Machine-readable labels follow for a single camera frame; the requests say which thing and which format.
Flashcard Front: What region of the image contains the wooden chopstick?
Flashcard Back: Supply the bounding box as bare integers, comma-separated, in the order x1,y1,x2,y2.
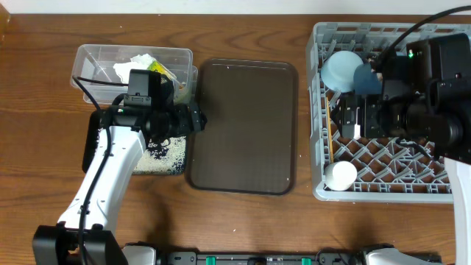
325,97,334,164

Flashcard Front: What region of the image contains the brown serving tray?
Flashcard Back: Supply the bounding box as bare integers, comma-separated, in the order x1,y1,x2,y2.
185,59,299,196

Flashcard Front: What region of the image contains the black waste tray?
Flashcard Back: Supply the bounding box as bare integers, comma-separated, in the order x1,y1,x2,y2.
82,111,187,175

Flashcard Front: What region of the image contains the white crumpled napkin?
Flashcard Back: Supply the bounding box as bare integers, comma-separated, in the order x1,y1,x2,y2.
113,54,156,84

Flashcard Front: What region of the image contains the grey dishwasher rack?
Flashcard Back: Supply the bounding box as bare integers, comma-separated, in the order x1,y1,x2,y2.
306,22,470,203

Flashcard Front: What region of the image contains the spilled white rice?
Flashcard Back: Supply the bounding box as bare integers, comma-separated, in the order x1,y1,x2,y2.
82,126,186,180

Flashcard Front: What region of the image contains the clear plastic bin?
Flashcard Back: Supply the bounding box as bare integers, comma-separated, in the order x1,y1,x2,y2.
71,44,198,105

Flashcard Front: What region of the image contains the light blue bowl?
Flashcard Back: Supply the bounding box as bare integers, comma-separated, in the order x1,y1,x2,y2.
320,51,364,93

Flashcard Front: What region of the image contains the small white cup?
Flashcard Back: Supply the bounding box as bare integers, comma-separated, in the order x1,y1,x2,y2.
325,161,358,191

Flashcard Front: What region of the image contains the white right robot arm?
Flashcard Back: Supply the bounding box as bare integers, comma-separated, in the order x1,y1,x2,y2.
356,33,470,264

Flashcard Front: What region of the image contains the white pink bowl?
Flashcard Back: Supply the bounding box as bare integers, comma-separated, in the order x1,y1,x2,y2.
352,124,361,140

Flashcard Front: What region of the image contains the dark blue bowl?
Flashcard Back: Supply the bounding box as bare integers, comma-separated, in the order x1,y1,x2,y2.
353,63,382,95

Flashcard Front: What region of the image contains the green snack wrapper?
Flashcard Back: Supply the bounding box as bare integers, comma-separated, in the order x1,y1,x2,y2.
147,61,184,90

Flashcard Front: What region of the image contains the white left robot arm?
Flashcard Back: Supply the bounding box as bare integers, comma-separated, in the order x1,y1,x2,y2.
32,93,207,264

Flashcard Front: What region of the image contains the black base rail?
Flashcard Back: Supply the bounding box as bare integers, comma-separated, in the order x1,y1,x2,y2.
121,250,442,265

